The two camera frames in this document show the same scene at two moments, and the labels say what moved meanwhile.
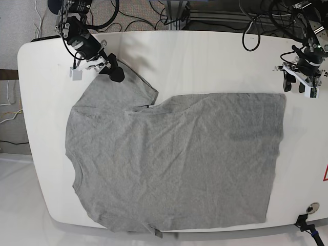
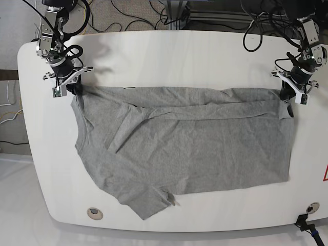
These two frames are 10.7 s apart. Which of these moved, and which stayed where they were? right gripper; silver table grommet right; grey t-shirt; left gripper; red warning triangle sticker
Moved: left gripper; right gripper; grey t-shirt
Stayed: silver table grommet right; red warning triangle sticker
